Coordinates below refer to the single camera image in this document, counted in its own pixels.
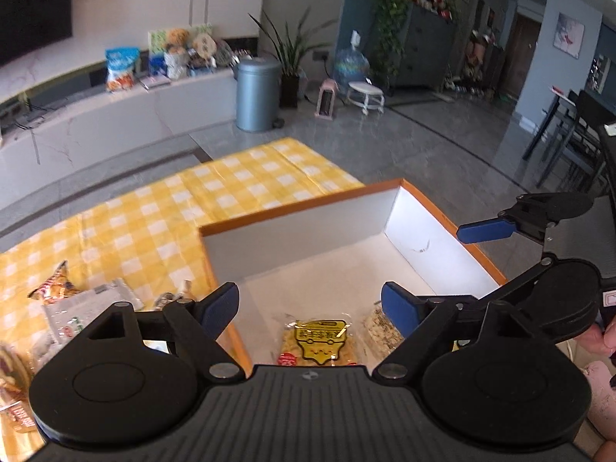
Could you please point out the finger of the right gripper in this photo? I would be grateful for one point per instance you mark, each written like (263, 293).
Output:
(485, 231)

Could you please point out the blue snack bag on console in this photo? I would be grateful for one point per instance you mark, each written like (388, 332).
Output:
(121, 63)

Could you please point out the white round stool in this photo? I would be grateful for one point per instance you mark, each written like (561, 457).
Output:
(366, 96)

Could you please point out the wall picture frame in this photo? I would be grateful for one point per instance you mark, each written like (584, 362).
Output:
(569, 35)

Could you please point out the person right hand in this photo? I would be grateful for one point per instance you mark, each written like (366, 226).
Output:
(597, 347)

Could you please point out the grey metal trash can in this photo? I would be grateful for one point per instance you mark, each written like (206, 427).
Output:
(258, 93)

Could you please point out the orange chips bag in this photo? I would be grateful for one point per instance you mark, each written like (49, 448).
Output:
(56, 287)

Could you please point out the black dining chair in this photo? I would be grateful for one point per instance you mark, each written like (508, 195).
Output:
(571, 128)

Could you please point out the dried fruit bag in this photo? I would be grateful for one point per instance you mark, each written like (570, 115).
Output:
(15, 382)

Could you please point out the potted plant by trash can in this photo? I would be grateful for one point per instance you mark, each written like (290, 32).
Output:
(289, 49)

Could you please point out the pink space heater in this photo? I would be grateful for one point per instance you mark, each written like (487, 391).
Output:
(326, 99)

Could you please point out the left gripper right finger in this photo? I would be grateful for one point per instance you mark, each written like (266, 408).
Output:
(425, 323)

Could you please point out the blue water jug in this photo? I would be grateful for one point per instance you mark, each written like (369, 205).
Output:
(350, 65)

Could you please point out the white silver snack packet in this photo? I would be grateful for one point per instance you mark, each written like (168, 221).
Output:
(69, 316)

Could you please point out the seaweed roll packet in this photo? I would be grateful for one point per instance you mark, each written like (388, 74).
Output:
(182, 295)

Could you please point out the hanging green ivy plant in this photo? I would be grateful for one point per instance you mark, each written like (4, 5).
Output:
(387, 49)

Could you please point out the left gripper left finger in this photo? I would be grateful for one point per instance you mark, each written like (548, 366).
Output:
(196, 327)

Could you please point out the black wall television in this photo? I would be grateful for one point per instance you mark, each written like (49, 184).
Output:
(28, 25)

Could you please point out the brown teddy bear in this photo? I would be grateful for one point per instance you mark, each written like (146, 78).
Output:
(176, 56)

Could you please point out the clear peanut brittle packet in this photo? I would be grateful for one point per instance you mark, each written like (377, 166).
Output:
(381, 336)

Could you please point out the white marble tv console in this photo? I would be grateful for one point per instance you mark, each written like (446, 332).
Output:
(93, 130)

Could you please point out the yellow checkered tablecloth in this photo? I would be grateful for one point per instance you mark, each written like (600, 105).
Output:
(149, 237)

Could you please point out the yellow label cracker bag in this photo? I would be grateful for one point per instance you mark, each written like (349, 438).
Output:
(318, 343)

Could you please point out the orange cardboard box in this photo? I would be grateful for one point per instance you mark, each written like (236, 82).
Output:
(328, 257)

